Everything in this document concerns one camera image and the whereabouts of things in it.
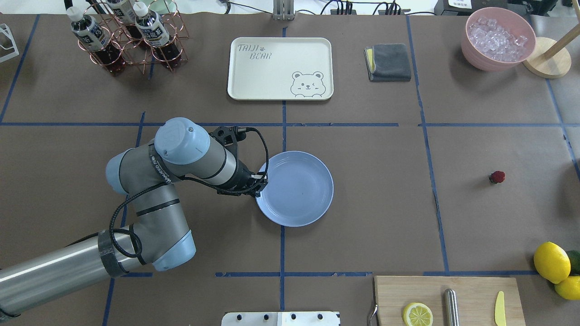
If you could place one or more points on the red strawberry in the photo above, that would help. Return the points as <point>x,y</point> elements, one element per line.
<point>497,177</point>

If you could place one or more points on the wooden cutting board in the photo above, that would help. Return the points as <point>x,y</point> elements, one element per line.
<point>476,298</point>

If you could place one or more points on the yellow plastic knife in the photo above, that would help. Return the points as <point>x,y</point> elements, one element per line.
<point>499,309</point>

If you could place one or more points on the grey metal bracket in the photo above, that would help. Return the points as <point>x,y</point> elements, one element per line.
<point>283,10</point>

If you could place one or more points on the blue round plate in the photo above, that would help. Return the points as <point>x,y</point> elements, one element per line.
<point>300,189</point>

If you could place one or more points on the copper wire bottle rack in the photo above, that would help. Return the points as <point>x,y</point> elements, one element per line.
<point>134,55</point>

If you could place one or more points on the whole yellow lemon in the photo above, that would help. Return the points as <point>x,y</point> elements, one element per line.
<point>552,262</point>

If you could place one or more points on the pink bowl of ice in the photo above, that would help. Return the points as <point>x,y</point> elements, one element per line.
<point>496,39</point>

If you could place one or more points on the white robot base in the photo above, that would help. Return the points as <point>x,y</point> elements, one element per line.
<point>292,318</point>

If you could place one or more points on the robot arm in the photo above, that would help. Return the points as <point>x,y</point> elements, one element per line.
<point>150,226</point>

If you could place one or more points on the wooden stand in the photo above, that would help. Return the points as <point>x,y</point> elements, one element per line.
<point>550,59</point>

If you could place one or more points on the half lemon slice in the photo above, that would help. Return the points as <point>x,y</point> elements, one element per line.
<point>417,314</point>

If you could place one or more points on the white metal stand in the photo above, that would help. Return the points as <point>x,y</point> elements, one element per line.
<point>8,46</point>

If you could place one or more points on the cream bear tray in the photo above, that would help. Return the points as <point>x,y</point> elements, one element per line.
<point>280,69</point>

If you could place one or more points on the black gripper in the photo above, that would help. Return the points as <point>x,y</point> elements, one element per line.
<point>243,177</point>

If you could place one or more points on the steel cylinder muddler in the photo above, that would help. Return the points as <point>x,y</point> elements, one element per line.
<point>452,310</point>

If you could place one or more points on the drink bottle white cap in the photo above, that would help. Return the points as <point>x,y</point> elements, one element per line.
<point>95,40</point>

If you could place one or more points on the grey yellow folded cloth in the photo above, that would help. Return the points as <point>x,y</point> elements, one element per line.
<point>388,62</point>

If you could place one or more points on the green lime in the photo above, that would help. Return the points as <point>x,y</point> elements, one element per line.
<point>574,258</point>

